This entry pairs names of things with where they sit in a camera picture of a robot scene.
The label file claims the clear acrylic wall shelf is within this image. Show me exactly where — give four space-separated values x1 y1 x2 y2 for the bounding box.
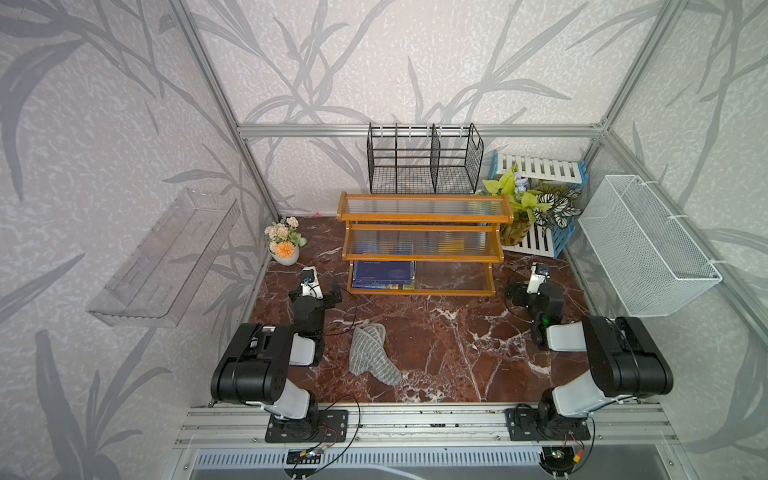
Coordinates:
86 188 241 328

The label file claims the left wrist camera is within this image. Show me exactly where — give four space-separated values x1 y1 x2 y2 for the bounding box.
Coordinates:
300 266 323 299

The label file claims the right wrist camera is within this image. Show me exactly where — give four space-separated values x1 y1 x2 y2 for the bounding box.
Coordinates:
526 263 550 294

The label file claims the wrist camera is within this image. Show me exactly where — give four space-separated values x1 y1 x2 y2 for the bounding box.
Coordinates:
300 266 323 299
526 263 550 294

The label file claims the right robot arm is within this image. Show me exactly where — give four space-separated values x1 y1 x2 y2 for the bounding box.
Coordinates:
505 281 674 442

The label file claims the flower pot with orange flowers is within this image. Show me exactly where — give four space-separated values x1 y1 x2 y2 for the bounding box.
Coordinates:
264 217 307 266

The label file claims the orange wooden bookshelf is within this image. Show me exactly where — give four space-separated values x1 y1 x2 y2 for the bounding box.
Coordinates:
337 193 513 297

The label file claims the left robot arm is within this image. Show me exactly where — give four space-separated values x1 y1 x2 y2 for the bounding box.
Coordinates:
210 285 348 444

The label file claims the black wire mesh organizer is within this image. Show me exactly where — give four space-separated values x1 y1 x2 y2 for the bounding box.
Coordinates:
366 124 485 195

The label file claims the green potted plant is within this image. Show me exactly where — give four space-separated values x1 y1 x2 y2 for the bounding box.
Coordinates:
479 168 582 246

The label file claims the white wire mesh basket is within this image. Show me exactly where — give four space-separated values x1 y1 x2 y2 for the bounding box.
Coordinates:
579 175 722 318

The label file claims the black cable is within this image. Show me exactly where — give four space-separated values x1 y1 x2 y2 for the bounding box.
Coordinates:
284 395 364 480

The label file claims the grey striped fluffy cloth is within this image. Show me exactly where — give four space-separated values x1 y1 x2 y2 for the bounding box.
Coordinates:
348 323 402 386

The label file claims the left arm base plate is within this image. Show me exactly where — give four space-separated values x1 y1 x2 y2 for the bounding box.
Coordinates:
264 409 349 444

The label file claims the aluminium rail frame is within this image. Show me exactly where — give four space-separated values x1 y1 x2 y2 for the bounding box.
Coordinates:
174 402 679 449

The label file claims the blue book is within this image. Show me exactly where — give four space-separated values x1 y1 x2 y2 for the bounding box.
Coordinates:
351 261 416 290

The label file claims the white and blue slatted crate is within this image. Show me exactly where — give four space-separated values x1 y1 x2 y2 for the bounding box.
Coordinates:
484 152 588 258

